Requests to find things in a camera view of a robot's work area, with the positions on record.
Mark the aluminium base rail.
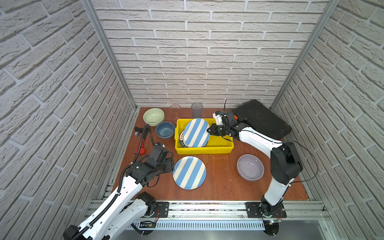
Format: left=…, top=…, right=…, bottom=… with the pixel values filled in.
left=86, top=199, right=328, bottom=232

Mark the pink translucent plastic cup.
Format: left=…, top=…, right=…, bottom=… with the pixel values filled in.
left=170, top=104, right=181, bottom=125

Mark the lavender ceramic bowl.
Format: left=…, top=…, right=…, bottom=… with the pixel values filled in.
left=237, top=154, right=265, bottom=182

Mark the aluminium frame post right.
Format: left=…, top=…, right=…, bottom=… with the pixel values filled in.
left=270, top=0, right=340, bottom=111

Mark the light green ceramic bowl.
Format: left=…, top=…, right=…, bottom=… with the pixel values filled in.
left=143, top=108, right=165, bottom=127

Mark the aluminium frame post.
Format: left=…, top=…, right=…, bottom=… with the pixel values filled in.
left=270, top=0, right=340, bottom=111
left=82, top=0, right=138, bottom=110

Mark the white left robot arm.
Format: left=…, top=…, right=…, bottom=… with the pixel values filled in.
left=63, top=143, right=175, bottom=240

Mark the grey translucent plastic cup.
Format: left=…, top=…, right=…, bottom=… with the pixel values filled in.
left=191, top=103, right=203, bottom=119

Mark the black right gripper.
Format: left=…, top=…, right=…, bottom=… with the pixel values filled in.
left=207, top=123, right=231, bottom=136

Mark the dark blue ceramic bowl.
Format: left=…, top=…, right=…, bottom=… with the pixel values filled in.
left=155, top=122, right=176, bottom=140

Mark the yellow plastic bin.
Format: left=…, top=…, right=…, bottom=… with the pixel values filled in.
left=175, top=119, right=234, bottom=156

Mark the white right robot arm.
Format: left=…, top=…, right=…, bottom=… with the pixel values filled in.
left=207, top=123, right=303, bottom=217

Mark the blue white striped plate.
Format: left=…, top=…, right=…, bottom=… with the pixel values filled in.
left=183, top=118, right=211, bottom=148
left=173, top=156, right=207, bottom=190

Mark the black plastic tool case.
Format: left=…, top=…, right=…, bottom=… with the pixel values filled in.
left=232, top=100, right=292, bottom=140

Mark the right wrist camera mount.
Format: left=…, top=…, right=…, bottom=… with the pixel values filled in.
left=213, top=111, right=238, bottom=127

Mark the red and black pipe wrench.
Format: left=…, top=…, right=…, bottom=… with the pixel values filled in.
left=135, top=140, right=146, bottom=155

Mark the aluminium frame post left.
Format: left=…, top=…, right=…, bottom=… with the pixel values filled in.
left=82, top=0, right=138, bottom=110

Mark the green rim hao shi plate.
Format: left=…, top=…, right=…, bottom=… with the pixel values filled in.
left=179, top=132, right=186, bottom=148

